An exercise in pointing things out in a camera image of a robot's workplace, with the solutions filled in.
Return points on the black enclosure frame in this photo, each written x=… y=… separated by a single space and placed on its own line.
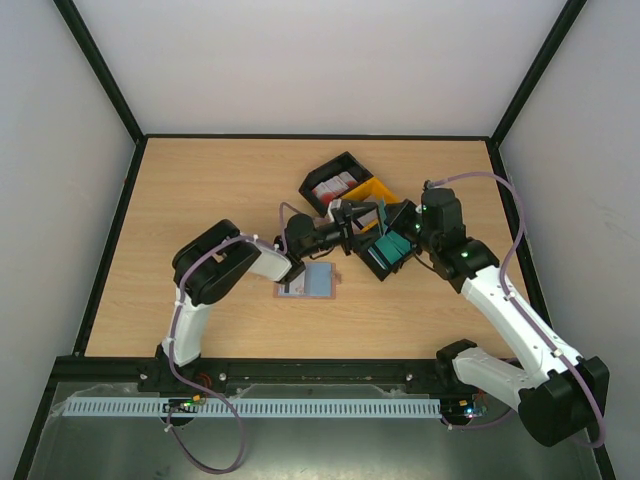
x=229 y=104

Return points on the black bin with teal cards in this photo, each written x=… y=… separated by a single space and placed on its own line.
x=377 y=271

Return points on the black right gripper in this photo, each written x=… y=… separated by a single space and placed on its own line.
x=400 y=220

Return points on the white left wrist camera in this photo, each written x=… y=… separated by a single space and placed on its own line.
x=333 y=206

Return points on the black mounting rail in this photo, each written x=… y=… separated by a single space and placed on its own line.
x=226 y=376

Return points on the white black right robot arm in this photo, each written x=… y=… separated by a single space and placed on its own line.
x=555 y=391

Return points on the black card bin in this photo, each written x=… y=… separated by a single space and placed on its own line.
x=344 y=162

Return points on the red white cards stack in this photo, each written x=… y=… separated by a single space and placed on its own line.
x=329 y=189

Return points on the teal cards stack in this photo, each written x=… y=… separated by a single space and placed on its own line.
x=389 y=250

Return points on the teal card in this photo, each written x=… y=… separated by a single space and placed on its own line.
x=381 y=214

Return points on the white magnetic stripe card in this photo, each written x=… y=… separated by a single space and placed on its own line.
x=294 y=288

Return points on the yellow card bin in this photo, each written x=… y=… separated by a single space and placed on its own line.
x=371 y=190

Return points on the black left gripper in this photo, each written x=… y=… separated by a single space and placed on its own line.
x=345 y=226

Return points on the white slotted cable duct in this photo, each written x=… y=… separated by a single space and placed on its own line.
x=402 y=408

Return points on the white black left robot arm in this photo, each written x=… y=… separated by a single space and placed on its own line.
x=210 y=266

